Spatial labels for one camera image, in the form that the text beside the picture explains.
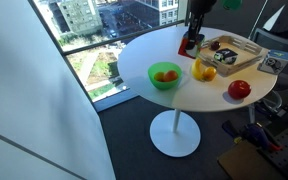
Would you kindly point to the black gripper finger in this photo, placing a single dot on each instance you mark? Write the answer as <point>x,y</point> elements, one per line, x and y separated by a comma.
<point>191,34</point>

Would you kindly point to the colourful soft fabric cube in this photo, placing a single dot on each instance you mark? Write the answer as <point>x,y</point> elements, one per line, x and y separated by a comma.
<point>191,49</point>

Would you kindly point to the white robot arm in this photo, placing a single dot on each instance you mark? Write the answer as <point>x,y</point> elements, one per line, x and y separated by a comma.
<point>198,8</point>

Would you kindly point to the green plastic bowl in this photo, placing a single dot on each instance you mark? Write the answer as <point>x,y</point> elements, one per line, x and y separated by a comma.
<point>164,67</point>

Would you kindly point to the orange fruit in bowl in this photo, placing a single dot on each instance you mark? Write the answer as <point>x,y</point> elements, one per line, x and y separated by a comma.
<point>170,75</point>

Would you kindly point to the yellow fruit in bowl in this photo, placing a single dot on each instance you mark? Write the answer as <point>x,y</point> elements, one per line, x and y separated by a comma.
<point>159,76</point>

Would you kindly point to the dark red plum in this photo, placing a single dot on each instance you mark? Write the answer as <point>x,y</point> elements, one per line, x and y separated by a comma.
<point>215,45</point>

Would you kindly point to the wooden tray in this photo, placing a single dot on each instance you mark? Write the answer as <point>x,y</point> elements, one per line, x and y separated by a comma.
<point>248,54</point>

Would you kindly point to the yellow toy banana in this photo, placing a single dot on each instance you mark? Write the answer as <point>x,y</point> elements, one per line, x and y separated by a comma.
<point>195,70</point>

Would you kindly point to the black white green soft cube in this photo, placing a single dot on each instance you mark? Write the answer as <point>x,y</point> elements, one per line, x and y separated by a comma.
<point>226,56</point>

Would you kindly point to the orange toy fruit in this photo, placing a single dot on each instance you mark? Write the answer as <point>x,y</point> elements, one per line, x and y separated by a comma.
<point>209,73</point>

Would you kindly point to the round white table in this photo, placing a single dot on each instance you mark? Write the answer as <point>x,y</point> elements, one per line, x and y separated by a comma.
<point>174,132</point>

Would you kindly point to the red toy apple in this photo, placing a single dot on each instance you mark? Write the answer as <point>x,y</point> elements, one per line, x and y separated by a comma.
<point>239,89</point>

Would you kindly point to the blue soft cube number four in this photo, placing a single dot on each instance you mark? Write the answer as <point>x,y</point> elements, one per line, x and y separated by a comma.
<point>274,62</point>

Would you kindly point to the black clamp tool pile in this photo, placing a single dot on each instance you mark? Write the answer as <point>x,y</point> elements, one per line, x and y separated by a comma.
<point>260,151</point>

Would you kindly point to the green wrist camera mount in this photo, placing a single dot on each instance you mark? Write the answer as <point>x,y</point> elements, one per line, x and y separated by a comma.
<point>231,4</point>

